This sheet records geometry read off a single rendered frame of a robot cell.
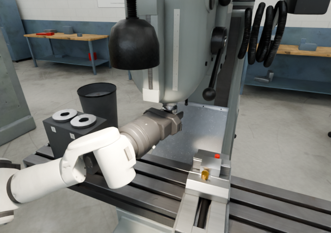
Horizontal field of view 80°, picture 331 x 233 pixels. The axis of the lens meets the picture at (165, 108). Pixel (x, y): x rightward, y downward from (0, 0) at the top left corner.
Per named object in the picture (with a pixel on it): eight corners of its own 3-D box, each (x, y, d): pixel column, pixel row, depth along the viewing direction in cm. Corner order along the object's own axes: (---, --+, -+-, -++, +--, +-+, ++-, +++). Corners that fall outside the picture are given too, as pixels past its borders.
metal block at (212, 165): (217, 184, 62) (220, 170, 60) (198, 180, 64) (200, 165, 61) (219, 172, 67) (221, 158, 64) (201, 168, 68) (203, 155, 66)
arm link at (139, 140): (143, 120, 46) (104, 145, 37) (157, 160, 48) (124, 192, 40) (113, 123, 53) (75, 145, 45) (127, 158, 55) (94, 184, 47)
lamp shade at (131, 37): (112, 72, 25) (105, 18, 23) (109, 59, 32) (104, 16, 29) (165, 67, 27) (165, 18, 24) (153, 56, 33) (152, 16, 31)
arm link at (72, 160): (113, 132, 39) (49, 154, 39) (129, 171, 41) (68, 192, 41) (118, 123, 46) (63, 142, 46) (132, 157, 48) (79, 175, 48)
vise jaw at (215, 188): (226, 204, 57) (229, 194, 55) (184, 193, 60) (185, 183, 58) (228, 188, 62) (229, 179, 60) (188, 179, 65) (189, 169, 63)
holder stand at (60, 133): (92, 176, 76) (82, 132, 67) (53, 158, 84) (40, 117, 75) (113, 156, 85) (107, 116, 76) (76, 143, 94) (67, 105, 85)
